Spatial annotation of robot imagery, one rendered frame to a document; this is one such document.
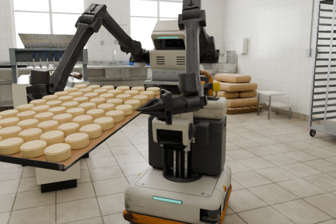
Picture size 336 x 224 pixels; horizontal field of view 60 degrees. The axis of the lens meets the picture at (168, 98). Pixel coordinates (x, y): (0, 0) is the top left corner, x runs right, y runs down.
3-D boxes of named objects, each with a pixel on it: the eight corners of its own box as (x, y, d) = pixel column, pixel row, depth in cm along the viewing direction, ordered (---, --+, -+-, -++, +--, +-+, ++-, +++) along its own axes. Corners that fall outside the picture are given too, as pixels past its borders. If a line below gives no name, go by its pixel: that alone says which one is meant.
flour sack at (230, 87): (229, 92, 541) (229, 84, 539) (215, 90, 578) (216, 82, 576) (258, 90, 573) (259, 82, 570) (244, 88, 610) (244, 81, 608)
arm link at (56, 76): (104, 22, 134) (85, 20, 139) (98, 14, 130) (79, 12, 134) (61, 105, 120) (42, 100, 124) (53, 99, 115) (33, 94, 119)
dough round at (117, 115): (106, 123, 76) (105, 116, 76) (105, 117, 81) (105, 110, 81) (125, 121, 77) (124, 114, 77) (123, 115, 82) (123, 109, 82)
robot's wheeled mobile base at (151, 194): (157, 180, 252) (157, 153, 248) (232, 191, 232) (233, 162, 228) (120, 223, 189) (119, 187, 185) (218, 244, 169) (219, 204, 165)
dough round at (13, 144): (29, 148, 63) (27, 140, 62) (4, 157, 59) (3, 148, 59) (18, 143, 66) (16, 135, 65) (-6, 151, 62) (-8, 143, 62)
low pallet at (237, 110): (198, 105, 647) (198, 100, 645) (228, 102, 678) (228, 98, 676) (229, 115, 538) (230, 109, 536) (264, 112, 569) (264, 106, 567)
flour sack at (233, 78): (213, 80, 618) (213, 73, 616) (229, 79, 637) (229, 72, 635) (235, 83, 555) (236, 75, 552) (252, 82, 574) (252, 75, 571)
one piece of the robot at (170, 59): (156, 132, 207) (150, 45, 190) (209, 137, 195) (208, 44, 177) (141, 148, 183) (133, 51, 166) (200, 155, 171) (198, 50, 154)
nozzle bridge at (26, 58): (14, 81, 307) (12, 48, 302) (85, 78, 335) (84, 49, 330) (11, 84, 277) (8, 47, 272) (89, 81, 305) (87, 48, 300)
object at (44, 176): (38, 165, 298) (32, 77, 285) (74, 160, 311) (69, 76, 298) (37, 195, 234) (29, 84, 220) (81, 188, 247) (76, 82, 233)
